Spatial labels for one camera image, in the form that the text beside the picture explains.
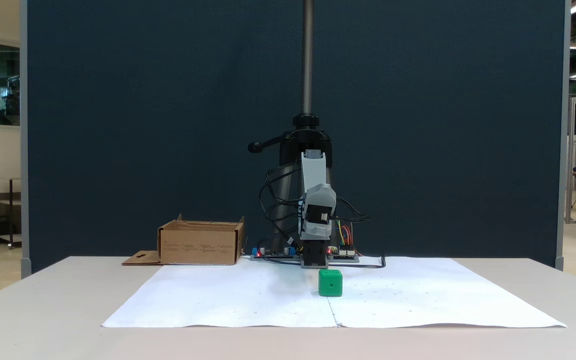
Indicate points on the dark shelf cart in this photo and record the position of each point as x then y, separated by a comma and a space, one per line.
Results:
4, 235

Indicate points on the framed wall window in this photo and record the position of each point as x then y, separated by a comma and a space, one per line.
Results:
4, 85

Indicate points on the green dice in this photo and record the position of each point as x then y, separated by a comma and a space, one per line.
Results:
330, 283

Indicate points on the white paper sheet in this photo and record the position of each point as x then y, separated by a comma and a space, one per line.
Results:
228, 300
443, 295

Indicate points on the brown cardboard box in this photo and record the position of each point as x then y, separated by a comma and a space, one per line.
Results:
198, 246

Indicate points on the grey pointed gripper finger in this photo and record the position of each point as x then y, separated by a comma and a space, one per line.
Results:
315, 232

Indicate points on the dark blue partition panel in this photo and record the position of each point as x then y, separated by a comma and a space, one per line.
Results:
118, 125

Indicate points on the blue circuit board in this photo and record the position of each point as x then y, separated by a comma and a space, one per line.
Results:
273, 254

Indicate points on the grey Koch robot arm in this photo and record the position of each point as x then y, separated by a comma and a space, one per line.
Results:
313, 170

